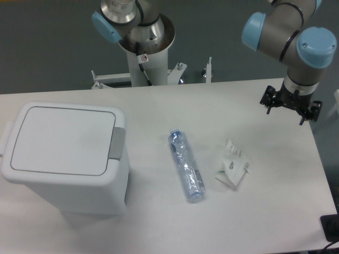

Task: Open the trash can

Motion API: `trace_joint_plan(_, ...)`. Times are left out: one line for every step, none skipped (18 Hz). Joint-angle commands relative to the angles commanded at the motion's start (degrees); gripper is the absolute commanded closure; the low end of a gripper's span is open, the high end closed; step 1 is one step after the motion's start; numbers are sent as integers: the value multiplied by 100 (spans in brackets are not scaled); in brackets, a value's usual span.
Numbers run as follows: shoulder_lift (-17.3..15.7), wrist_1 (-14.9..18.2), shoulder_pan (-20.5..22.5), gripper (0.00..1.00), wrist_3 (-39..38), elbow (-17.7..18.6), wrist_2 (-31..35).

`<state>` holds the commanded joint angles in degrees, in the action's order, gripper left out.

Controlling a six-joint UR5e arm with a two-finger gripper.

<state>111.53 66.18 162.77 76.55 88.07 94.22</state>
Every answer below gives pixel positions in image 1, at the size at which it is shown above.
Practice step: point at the black device at table edge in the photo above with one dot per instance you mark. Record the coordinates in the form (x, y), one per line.
(330, 227)

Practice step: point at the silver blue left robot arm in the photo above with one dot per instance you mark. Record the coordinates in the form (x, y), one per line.
(117, 18)

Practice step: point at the grey lid push button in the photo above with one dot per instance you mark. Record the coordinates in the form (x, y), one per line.
(117, 143)

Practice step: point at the white plastic trash can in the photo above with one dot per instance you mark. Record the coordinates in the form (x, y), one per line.
(104, 194)

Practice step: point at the crushed clear plastic bottle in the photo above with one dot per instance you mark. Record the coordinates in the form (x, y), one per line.
(186, 165)

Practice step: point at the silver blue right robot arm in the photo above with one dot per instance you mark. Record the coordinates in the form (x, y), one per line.
(306, 52)

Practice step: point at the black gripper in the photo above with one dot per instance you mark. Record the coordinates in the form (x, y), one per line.
(294, 101)

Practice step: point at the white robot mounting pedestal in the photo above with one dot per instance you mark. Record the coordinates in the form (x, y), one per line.
(146, 48)

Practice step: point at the white trash can lid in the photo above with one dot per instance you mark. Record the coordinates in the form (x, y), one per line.
(63, 141)

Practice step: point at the white object at right edge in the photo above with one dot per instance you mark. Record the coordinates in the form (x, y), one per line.
(332, 115)

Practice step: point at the crumpled white paper carton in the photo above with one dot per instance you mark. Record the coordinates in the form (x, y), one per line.
(235, 164)

